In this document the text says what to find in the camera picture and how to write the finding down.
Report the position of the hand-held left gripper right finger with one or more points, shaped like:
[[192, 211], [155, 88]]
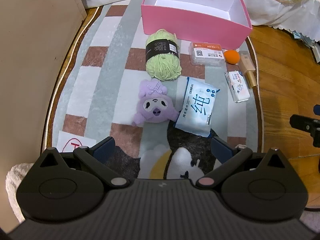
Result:
[[221, 148]]

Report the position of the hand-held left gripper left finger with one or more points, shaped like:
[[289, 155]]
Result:
[[106, 146]]

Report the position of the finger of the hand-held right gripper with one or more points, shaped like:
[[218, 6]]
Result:
[[317, 110], [300, 122]]

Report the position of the blue wet wipes pack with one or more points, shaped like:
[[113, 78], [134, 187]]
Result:
[[197, 105]]

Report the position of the purple plush toy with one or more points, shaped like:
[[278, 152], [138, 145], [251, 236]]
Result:
[[152, 105]]

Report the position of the small white tissue pack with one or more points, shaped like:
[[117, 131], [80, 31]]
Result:
[[237, 87]]

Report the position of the green yarn skein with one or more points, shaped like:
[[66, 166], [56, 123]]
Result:
[[162, 65]]

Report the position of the pink cardboard box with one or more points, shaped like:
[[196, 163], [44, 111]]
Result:
[[187, 27]]

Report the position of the white paper red mark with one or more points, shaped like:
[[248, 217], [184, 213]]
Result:
[[67, 140]]

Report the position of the round checked rug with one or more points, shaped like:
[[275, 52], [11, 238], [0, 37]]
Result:
[[105, 80]]

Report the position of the beige bottle gold cap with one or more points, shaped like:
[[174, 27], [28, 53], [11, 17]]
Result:
[[246, 65]]

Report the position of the orange makeup sponge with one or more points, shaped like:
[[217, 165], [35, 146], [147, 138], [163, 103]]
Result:
[[231, 57]]

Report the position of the clear plastic box orange label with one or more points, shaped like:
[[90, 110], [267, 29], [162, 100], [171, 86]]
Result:
[[207, 55]]

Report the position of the white fluffy cushion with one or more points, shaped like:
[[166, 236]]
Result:
[[13, 185]]

